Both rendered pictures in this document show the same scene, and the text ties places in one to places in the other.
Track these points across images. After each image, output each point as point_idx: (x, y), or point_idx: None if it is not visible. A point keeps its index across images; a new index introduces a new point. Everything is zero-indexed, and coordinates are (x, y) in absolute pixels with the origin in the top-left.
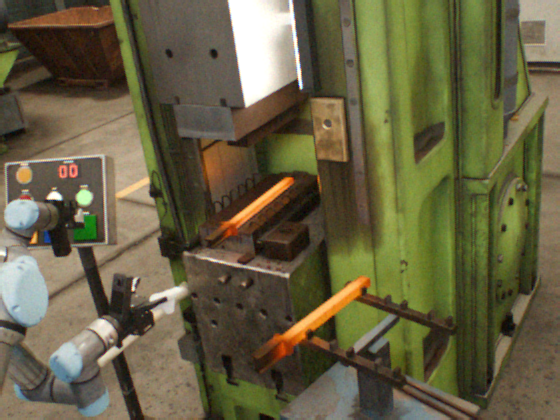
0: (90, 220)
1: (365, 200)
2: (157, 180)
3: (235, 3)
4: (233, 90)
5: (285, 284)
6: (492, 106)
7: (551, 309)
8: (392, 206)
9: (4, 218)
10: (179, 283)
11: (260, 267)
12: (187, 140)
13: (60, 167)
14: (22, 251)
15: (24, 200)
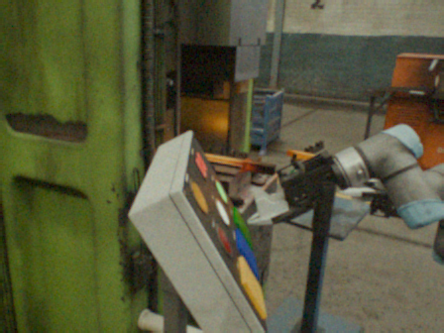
0: (239, 215)
1: (244, 118)
2: (136, 180)
3: None
4: (264, 30)
5: (277, 181)
6: None
7: None
8: (249, 118)
9: (421, 148)
10: (136, 322)
11: (268, 179)
12: (166, 109)
13: (197, 162)
14: (435, 166)
15: (391, 128)
